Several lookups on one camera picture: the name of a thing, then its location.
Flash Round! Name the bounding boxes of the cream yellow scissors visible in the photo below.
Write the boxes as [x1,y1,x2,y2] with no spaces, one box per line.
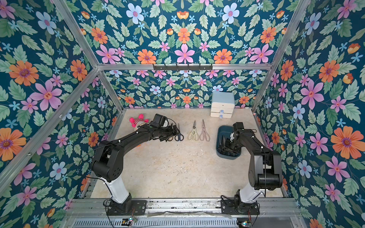
[188,121,199,142]

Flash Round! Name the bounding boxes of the small white drawer cabinet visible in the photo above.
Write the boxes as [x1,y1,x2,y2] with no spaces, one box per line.
[210,92,235,119]

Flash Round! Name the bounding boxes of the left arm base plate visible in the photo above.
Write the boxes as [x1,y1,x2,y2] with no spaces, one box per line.
[106,199,147,216]

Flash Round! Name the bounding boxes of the black hook rail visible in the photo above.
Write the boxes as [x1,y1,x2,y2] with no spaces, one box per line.
[153,64,213,71]

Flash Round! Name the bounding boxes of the teal plastic storage box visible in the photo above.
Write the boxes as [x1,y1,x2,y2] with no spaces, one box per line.
[216,125,241,160]

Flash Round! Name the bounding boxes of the dark blue scissors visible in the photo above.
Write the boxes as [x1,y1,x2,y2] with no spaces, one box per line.
[175,124,184,142]

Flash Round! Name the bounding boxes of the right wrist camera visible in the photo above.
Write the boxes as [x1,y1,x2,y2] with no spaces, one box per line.
[233,122,244,134]

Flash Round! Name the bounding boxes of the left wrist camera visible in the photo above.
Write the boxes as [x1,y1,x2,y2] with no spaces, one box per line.
[150,114,169,128]

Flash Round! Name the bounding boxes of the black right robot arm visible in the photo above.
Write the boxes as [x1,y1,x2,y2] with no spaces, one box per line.
[229,129,283,204]

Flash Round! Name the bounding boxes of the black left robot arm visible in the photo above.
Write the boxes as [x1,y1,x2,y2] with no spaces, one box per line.
[92,124,180,206]

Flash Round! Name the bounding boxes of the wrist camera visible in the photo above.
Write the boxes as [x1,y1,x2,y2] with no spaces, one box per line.
[233,122,244,134]
[150,114,169,128]

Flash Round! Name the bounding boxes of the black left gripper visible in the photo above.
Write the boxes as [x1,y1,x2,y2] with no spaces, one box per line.
[157,124,181,141]

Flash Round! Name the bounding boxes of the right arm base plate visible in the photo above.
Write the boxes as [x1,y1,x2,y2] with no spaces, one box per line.
[220,196,260,216]

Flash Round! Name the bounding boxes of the white pink plush toy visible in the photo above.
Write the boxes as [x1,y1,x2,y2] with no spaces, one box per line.
[129,114,149,130]

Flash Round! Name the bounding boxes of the pink scissors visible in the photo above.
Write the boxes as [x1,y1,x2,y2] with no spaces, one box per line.
[199,120,211,142]

